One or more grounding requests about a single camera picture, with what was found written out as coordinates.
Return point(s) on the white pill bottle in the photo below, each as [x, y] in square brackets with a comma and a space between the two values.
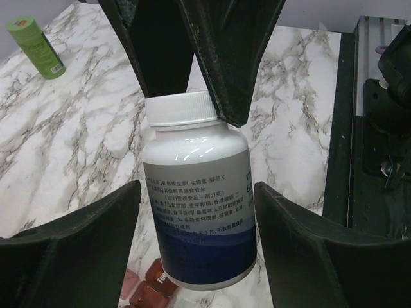
[199, 180]

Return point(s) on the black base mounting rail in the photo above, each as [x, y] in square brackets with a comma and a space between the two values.
[368, 177]

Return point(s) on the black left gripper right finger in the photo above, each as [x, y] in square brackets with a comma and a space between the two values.
[312, 261]

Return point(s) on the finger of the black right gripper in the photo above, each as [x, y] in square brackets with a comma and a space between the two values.
[156, 42]
[229, 39]

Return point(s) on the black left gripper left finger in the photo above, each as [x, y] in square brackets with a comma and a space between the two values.
[78, 260]

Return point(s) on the red weekly pill organizer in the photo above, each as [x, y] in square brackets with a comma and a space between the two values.
[155, 289]

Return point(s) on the green cylindrical bottle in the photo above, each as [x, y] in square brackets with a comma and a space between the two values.
[35, 45]

